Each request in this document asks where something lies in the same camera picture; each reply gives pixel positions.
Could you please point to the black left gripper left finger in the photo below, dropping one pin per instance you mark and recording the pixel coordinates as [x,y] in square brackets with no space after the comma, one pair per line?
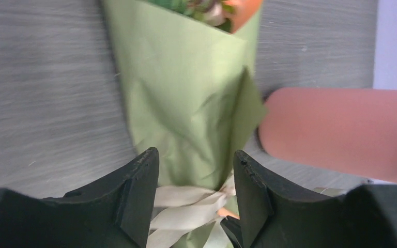
[112,211]

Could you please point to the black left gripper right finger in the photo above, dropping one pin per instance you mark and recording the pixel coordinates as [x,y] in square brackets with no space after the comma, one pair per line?
[275,212]

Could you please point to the beige printed ribbon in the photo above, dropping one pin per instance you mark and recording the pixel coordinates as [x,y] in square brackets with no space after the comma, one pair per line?
[186,208]

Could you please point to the pink cylindrical vase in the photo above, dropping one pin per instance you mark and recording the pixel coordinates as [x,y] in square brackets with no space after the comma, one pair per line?
[349,130]

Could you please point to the green paper flower bouquet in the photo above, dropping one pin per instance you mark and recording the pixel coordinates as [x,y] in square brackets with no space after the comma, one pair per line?
[187,75]

